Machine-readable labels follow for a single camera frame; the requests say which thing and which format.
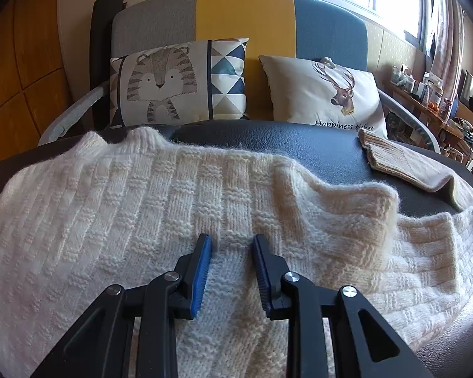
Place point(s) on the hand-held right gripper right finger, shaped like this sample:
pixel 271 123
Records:
pixel 260 275

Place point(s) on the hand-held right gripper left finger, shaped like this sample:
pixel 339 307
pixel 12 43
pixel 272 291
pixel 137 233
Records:
pixel 199 279

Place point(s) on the cream knit sweater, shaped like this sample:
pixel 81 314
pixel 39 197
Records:
pixel 142 204

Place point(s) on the deer print cushion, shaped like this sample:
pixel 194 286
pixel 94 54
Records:
pixel 299 94

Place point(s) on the beige sweater with ribbed cuff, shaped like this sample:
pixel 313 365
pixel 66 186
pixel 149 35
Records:
pixel 410 165

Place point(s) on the tiger print cushion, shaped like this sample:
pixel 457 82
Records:
pixel 161 82

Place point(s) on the wooden desk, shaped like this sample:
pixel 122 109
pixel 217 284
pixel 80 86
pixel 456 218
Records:
pixel 418 105

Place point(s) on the group of jars and bottles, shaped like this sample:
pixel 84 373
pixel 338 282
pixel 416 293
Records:
pixel 425 86

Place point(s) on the black rolled mat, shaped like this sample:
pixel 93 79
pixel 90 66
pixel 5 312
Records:
pixel 102 47

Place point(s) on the grey yellow blue sofa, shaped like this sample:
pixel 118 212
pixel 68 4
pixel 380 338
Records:
pixel 240 15

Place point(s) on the wooden wardrobe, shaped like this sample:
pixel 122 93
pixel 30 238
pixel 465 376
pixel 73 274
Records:
pixel 23 67

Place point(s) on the patterned curtain beside desk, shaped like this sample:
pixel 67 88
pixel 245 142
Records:
pixel 441 27

